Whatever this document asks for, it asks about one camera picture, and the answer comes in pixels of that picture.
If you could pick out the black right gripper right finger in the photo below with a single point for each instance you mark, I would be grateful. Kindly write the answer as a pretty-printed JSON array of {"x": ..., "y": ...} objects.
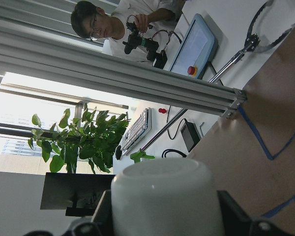
[{"x": 236, "y": 221}]

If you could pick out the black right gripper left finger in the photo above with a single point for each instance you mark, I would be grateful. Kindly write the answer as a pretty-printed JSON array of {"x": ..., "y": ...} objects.
[{"x": 102, "y": 216}]

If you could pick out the white cup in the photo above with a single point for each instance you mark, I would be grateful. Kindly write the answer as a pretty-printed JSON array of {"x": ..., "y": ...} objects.
[{"x": 166, "y": 197}]

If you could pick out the black monitor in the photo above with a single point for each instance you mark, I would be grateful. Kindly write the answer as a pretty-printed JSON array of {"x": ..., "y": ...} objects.
[{"x": 77, "y": 194}]

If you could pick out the black computer mouse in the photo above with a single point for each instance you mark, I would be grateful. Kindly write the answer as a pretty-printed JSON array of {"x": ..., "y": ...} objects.
[{"x": 118, "y": 152}]

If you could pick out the green potted plant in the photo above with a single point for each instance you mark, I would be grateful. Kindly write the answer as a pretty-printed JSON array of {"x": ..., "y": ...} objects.
[{"x": 93, "y": 137}]

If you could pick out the white keyboard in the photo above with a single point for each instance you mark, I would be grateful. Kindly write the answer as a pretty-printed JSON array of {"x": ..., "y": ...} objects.
[{"x": 136, "y": 131}]

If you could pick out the black power adapter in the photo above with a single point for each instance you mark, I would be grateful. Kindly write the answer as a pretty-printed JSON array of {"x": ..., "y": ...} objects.
[{"x": 190, "y": 135}]

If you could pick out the red small object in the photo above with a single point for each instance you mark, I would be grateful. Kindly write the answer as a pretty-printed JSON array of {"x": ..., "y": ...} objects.
[{"x": 162, "y": 110}]

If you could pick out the blue teach pendant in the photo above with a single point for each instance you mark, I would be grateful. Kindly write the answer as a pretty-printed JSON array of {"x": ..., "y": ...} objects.
[{"x": 197, "y": 49}]

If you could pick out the person in white shirt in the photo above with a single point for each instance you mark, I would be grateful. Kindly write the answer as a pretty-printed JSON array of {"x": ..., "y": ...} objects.
[{"x": 153, "y": 18}]

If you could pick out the aluminium frame post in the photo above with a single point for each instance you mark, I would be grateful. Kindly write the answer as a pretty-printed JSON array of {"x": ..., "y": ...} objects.
[{"x": 28, "y": 51}]

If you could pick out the green handled reacher grabber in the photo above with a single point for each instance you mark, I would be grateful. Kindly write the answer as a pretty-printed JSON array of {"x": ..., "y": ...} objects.
[{"x": 240, "y": 26}]

